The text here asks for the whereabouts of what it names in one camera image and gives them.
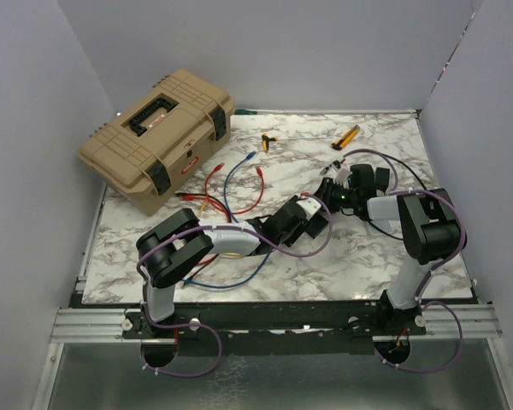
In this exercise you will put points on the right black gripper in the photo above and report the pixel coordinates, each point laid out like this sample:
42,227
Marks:
325,193

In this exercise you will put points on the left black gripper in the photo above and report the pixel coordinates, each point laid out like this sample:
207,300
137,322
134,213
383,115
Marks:
296,232

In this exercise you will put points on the black blue network switch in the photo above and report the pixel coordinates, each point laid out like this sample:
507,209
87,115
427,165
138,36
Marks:
316,225

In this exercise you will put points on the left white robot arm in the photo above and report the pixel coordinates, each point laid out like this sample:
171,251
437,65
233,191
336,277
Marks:
173,248

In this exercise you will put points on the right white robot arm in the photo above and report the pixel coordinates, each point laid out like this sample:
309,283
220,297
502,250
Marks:
431,233

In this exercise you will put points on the yellow utility knife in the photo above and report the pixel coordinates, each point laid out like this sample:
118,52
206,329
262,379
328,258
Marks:
346,138

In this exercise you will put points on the tan plastic toolbox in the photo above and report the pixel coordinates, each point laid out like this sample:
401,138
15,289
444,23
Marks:
150,150

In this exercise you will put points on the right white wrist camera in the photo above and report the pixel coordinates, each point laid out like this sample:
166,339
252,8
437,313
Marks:
342,175

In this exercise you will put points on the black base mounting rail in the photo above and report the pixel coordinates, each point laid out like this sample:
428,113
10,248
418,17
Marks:
276,327

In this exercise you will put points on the green handled screwdriver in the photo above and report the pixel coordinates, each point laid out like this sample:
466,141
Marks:
243,111

